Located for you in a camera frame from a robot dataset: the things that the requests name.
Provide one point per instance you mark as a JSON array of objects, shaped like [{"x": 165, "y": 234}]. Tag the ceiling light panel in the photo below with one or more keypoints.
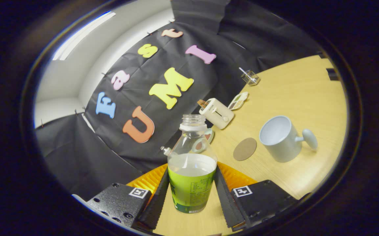
[{"x": 81, "y": 36}]

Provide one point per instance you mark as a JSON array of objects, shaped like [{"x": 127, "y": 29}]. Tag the green label juice bottle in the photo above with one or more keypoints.
[{"x": 192, "y": 190}]

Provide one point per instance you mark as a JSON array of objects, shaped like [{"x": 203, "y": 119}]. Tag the white divided dish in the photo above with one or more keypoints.
[{"x": 238, "y": 100}]

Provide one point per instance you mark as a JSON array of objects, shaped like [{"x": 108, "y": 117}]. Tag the white toaster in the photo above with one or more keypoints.
[{"x": 217, "y": 114}]

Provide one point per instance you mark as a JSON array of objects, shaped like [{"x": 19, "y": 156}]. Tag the round brown coaster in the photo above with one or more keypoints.
[{"x": 245, "y": 149}]

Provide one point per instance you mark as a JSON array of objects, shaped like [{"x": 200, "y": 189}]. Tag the pale blue cup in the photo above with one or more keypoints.
[{"x": 283, "y": 144}]

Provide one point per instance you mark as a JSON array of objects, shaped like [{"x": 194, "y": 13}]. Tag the clear glass container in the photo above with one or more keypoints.
[{"x": 251, "y": 78}]

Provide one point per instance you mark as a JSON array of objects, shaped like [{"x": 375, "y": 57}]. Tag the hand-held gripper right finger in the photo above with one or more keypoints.
[{"x": 227, "y": 203}]

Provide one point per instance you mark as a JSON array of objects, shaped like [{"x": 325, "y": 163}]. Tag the brown food piece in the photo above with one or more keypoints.
[
  {"x": 198, "y": 145},
  {"x": 208, "y": 135}
]

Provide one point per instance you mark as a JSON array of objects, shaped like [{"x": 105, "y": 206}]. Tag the brown toast slice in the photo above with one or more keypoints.
[{"x": 202, "y": 103}]

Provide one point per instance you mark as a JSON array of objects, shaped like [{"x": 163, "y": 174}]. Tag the white straw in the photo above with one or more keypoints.
[{"x": 242, "y": 70}]

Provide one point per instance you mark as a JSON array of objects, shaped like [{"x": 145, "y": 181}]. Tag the white and green spray bottle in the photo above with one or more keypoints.
[{"x": 166, "y": 150}]

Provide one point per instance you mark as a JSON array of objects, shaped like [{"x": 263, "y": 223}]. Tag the pale green plate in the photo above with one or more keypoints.
[{"x": 211, "y": 139}]

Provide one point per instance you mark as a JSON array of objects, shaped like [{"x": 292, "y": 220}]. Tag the wooden table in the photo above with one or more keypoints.
[{"x": 301, "y": 91}]

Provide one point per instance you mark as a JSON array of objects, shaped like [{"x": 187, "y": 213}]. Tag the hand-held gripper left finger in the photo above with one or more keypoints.
[{"x": 158, "y": 205}]

